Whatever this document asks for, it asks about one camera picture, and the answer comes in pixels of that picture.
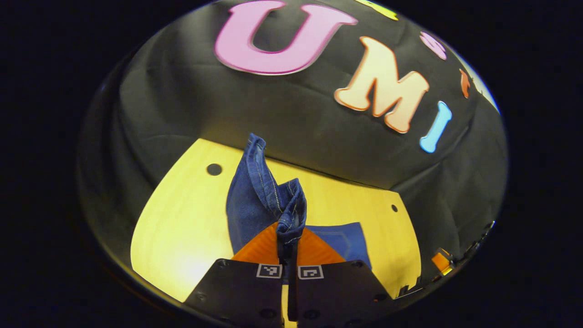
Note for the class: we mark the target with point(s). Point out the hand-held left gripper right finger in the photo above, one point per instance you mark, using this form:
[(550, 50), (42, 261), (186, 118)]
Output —
[(337, 296)]

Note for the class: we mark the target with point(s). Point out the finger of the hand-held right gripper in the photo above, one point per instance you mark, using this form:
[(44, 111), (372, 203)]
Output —
[(442, 262)]

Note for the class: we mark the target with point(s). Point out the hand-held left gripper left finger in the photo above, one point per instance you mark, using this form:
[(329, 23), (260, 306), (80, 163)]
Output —
[(246, 296)]

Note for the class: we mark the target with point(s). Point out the blue denim jeans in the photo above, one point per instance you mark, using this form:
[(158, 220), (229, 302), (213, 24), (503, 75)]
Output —
[(255, 196)]

